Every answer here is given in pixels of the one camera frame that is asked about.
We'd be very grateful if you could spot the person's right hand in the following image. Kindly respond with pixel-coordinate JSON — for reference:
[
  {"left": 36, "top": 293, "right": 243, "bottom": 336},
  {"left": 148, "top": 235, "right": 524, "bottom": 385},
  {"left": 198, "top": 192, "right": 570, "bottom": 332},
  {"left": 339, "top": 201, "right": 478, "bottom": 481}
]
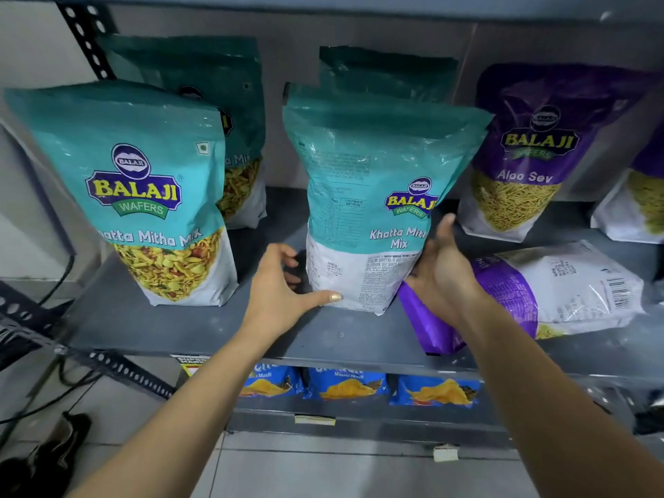
[{"left": 405, "top": 213, "right": 487, "bottom": 330}]

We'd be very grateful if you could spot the teal snack mix packet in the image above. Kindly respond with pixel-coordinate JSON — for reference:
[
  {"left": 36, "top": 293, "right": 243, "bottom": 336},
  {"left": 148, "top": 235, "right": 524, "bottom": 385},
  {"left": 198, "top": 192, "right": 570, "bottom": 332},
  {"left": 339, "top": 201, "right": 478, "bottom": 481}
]
[
  {"left": 317, "top": 45, "right": 459, "bottom": 104},
  {"left": 2, "top": 80, "right": 239, "bottom": 307},
  {"left": 283, "top": 84, "right": 494, "bottom": 316},
  {"left": 101, "top": 35, "right": 268, "bottom": 230}
]

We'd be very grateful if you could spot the person's right forearm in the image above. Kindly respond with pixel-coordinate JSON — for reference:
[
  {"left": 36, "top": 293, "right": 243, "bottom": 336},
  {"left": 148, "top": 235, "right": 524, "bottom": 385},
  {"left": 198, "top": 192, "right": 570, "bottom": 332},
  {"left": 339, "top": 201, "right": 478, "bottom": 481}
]
[{"left": 451, "top": 296, "right": 664, "bottom": 498}]

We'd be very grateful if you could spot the black cable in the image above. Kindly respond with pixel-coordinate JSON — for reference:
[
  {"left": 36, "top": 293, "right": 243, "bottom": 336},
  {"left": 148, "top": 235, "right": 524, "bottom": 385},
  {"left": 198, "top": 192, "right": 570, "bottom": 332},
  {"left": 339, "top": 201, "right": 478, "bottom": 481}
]
[
  {"left": 37, "top": 254, "right": 76, "bottom": 307},
  {"left": 0, "top": 358, "right": 104, "bottom": 449}
]

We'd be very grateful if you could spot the black shoe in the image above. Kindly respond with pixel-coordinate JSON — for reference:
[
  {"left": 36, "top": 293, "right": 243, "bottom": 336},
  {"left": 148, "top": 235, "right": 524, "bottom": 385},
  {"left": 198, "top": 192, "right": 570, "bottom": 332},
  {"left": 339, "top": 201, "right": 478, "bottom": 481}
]
[{"left": 0, "top": 412, "right": 93, "bottom": 498}]

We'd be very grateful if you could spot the purple sev snack packet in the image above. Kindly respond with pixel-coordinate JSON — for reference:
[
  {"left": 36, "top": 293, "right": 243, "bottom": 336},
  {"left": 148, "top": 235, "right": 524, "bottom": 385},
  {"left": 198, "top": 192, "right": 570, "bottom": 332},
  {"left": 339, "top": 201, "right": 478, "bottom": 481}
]
[
  {"left": 458, "top": 63, "right": 660, "bottom": 243},
  {"left": 397, "top": 240, "right": 646, "bottom": 356},
  {"left": 590, "top": 124, "right": 664, "bottom": 244}
]

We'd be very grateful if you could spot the person's left forearm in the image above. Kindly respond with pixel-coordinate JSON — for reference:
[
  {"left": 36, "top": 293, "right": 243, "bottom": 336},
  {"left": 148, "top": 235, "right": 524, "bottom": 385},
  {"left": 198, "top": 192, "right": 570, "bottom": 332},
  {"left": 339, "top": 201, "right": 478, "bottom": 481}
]
[{"left": 67, "top": 322, "right": 285, "bottom": 498}]

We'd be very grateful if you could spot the blue chips packet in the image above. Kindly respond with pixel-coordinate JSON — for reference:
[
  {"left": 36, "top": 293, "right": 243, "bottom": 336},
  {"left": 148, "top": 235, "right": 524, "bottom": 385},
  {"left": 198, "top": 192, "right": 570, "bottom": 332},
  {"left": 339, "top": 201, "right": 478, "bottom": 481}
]
[
  {"left": 306, "top": 368, "right": 389, "bottom": 401},
  {"left": 390, "top": 376, "right": 483, "bottom": 408},
  {"left": 240, "top": 364, "right": 304, "bottom": 399}
]

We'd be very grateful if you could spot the grey metal shelf rack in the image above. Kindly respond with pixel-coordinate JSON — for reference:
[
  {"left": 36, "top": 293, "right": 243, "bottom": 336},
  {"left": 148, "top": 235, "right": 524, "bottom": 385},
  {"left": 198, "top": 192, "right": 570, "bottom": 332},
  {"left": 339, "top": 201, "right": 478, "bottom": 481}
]
[{"left": 54, "top": 0, "right": 664, "bottom": 452}]

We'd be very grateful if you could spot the person's left hand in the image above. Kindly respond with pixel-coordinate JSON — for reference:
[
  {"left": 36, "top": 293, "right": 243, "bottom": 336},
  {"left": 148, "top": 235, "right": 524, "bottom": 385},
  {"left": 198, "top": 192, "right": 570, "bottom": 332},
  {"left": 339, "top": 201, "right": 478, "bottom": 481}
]
[{"left": 241, "top": 243, "right": 343, "bottom": 341}]

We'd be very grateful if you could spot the black slotted metal frame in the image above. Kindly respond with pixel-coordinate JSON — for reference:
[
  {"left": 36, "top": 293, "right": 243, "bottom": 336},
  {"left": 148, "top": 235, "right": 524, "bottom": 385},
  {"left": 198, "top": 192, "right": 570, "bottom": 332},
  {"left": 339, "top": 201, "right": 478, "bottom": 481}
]
[{"left": 0, "top": 282, "right": 174, "bottom": 400}]

